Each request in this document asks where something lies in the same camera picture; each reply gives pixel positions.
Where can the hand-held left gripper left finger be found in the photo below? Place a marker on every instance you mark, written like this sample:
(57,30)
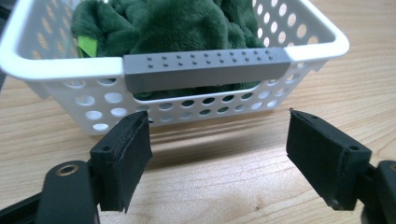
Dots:
(121,161)

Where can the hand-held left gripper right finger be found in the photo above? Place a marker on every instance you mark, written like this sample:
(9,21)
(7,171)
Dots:
(327,158)

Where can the white perforated plastic basket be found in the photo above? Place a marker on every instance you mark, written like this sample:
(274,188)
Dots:
(93,67)

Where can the green plush cloth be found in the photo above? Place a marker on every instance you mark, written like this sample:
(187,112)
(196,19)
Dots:
(174,28)

